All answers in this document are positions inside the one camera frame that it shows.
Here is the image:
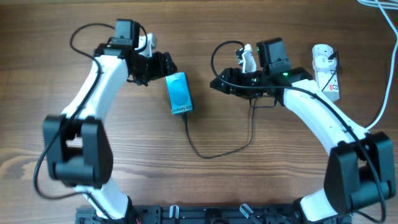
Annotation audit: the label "black camera cable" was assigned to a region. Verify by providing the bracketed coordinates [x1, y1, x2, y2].
[210, 40, 387, 223]
[33, 23, 149, 222]

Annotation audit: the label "white cables at corner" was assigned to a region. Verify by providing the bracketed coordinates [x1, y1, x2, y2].
[356, 0, 398, 11]

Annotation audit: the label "teal Galaxy smartphone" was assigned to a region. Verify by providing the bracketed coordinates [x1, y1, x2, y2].
[165, 72, 193, 115]

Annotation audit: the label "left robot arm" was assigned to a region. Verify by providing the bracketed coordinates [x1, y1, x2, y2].
[33, 19, 178, 223]

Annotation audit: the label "black left camera cable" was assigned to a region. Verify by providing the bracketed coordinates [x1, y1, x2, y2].
[33, 23, 149, 222]

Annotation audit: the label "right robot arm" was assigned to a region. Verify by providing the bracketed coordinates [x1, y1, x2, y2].
[210, 37, 396, 223]

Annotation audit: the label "white power strip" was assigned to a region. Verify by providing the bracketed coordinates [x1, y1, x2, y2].
[312, 44, 340, 102]

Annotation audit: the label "white power strip cord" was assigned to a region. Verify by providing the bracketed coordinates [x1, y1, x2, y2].
[365, 0, 398, 131]

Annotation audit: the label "black USB charging cable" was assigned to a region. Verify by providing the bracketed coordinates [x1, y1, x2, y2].
[180, 49, 341, 160]

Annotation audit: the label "white USB charger plug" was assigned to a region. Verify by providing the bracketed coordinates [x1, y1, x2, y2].
[312, 55, 337, 72]

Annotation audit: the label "black right camera cable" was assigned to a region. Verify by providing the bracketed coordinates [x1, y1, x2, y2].
[210, 40, 387, 223]

